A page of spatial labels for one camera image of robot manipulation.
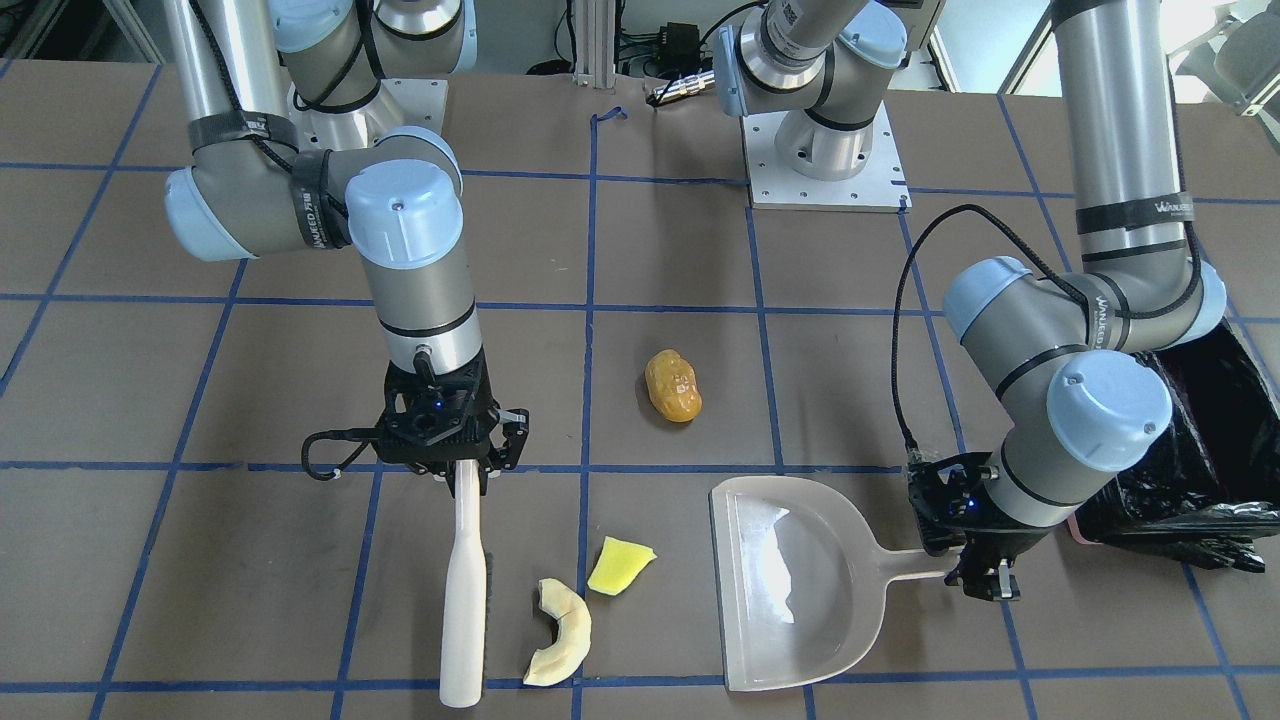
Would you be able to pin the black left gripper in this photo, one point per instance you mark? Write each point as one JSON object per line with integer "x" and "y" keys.
{"x": 1012, "y": 540}

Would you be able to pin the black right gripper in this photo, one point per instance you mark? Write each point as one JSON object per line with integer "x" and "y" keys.
{"x": 515, "y": 438}

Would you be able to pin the yellow sponge piece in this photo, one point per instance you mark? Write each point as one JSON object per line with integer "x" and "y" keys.
{"x": 618, "y": 565}

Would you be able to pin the beige plastic dustpan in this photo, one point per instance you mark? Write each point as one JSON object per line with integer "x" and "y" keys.
{"x": 801, "y": 579}

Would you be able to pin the orange-brown potato toy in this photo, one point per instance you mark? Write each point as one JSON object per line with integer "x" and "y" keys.
{"x": 671, "y": 384}

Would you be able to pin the beige hand brush black bristles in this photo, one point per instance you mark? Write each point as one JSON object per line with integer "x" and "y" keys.
{"x": 461, "y": 679}

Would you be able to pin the pale curved melon rind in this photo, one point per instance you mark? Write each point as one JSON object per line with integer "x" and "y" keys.
{"x": 557, "y": 662}

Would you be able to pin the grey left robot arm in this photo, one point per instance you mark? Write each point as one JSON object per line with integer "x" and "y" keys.
{"x": 1058, "y": 350}

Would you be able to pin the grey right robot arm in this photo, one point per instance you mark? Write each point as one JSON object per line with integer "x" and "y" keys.
{"x": 297, "y": 144}

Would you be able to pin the bin with black bag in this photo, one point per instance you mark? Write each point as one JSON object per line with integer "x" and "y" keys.
{"x": 1208, "y": 487}

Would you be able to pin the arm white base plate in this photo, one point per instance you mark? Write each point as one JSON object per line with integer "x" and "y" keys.
{"x": 401, "y": 102}
{"x": 796, "y": 164}

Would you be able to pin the aluminium frame post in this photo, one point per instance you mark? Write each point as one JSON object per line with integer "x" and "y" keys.
{"x": 594, "y": 39}

